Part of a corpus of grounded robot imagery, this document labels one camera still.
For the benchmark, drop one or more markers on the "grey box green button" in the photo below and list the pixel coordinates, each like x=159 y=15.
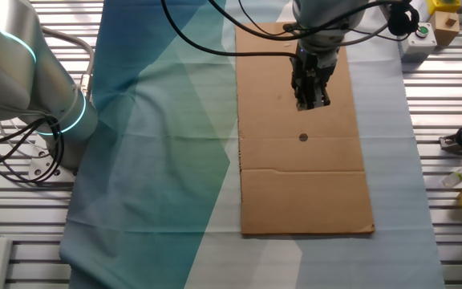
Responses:
x=415 y=46

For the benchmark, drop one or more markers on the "brown cardboard sheet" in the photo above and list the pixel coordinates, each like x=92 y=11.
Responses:
x=295 y=192

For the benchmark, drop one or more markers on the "blue green patterned cloth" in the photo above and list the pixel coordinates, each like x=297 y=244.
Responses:
x=155 y=160

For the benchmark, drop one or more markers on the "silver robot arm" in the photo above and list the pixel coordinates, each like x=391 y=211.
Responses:
x=14 y=72

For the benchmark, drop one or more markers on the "yellow switch box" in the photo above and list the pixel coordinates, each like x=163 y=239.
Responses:
x=443 y=6

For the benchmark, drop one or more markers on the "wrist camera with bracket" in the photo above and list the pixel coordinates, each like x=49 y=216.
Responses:
x=403 y=20

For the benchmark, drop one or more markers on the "clear tape strip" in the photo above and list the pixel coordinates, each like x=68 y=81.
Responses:
x=285 y=38

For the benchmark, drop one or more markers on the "wooden box with hole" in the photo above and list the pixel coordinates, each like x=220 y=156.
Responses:
x=443 y=34

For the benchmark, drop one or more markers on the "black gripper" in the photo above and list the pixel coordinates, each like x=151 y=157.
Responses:
x=313 y=66

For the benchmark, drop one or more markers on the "white paper sheet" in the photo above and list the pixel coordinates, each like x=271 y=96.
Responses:
x=421 y=8

